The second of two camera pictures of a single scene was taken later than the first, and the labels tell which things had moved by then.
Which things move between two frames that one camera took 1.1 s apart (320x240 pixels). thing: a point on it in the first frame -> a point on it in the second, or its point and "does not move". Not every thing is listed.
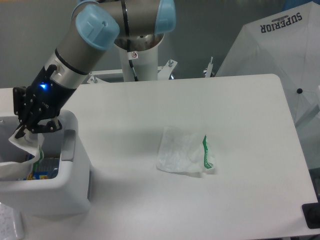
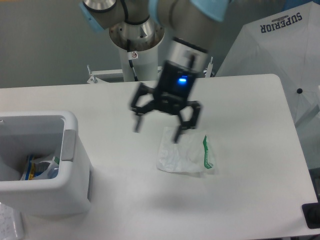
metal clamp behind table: (209, 69) does not move
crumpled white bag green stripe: (181, 151) does not move
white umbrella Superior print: (286, 44) does not move
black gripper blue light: (46, 96) -> (175, 86)
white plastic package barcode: (31, 142) -> (46, 170)
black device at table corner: (312, 214) does not move
